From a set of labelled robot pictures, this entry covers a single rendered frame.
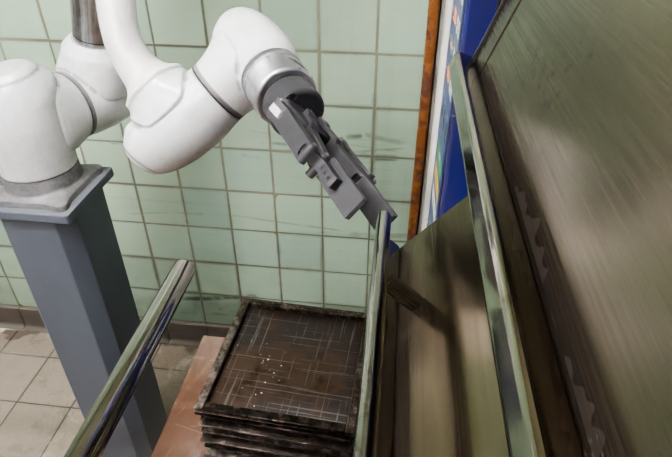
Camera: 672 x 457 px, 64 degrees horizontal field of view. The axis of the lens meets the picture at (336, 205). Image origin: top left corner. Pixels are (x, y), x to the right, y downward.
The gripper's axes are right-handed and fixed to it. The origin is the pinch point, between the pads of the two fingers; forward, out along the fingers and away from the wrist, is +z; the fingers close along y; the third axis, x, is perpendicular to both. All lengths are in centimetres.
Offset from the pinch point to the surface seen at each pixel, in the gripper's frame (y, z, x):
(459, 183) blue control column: 12.0, 0.2, -7.8
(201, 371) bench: 42, -32, 71
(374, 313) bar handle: -6.9, 15.4, 2.6
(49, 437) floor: 50, -66, 151
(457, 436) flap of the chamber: -7.8, 27.2, 1.8
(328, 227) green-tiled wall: 85, -69, 41
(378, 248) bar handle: -2.3, 8.0, 0.6
